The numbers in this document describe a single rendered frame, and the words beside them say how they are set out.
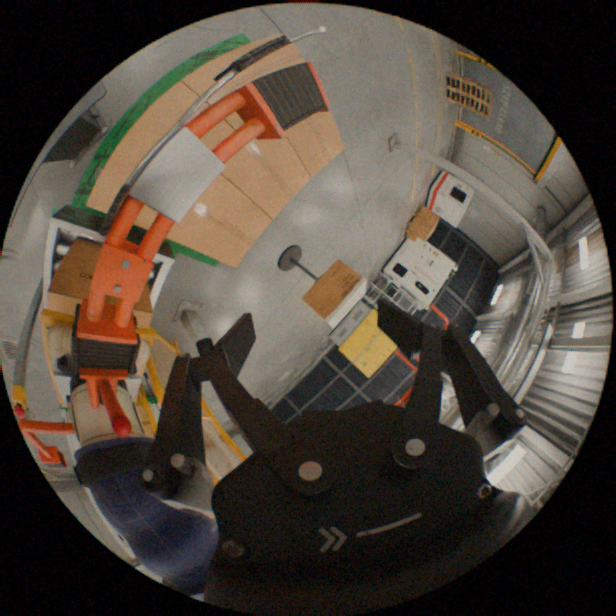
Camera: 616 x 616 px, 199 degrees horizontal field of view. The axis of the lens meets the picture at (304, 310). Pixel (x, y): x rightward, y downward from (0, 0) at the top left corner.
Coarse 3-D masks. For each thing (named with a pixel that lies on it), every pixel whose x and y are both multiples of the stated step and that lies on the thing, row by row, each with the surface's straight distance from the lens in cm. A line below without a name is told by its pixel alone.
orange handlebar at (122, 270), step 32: (224, 96) 21; (192, 128) 19; (256, 128) 21; (224, 160) 19; (128, 224) 19; (160, 224) 19; (128, 256) 19; (96, 288) 21; (128, 288) 21; (96, 320) 24; (128, 320) 25; (96, 384) 35
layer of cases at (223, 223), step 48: (240, 48) 112; (288, 48) 126; (192, 96) 96; (144, 144) 90; (288, 144) 114; (336, 144) 144; (96, 192) 93; (240, 192) 102; (288, 192) 121; (192, 240) 101; (240, 240) 114
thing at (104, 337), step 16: (80, 304) 28; (80, 320) 24; (112, 320) 25; (80, 336) 24; (96, 336) 23; (112, 336) 24; (128, 336) 24; (80, 352) 27; (96, 352) 27; (112, 352) 27; (128, 352) 27; (80, 368) 30; (96, 368) 30; (112, 368) 30; (128, 368) 30
